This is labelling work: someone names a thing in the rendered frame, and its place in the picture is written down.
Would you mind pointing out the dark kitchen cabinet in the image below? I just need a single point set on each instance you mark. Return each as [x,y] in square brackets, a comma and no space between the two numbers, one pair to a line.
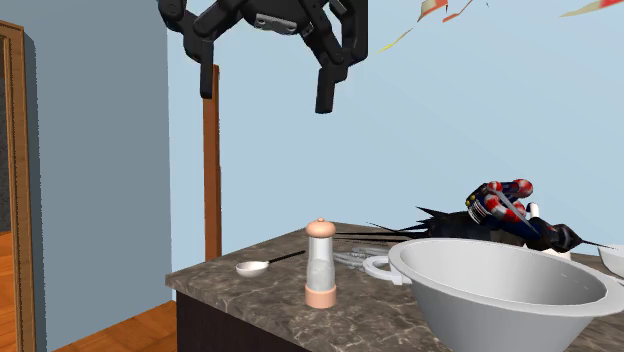
[219,326]

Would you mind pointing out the red and yellow wall picture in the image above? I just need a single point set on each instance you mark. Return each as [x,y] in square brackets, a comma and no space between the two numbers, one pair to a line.
[431,8]

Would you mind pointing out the wooden door frame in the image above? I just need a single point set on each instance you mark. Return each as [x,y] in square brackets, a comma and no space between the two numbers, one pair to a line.
[19,195]

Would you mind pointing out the clear grinder with peach ends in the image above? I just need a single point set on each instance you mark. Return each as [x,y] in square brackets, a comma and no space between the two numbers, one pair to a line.
[320,263]

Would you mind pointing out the wooden post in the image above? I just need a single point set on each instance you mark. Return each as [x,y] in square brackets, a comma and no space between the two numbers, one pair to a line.
[212,170]

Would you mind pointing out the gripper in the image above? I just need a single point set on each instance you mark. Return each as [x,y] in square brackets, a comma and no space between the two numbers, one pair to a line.
[273,12]

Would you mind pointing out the spiky black red blue figure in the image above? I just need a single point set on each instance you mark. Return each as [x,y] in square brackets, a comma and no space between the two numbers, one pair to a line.
[502,214]

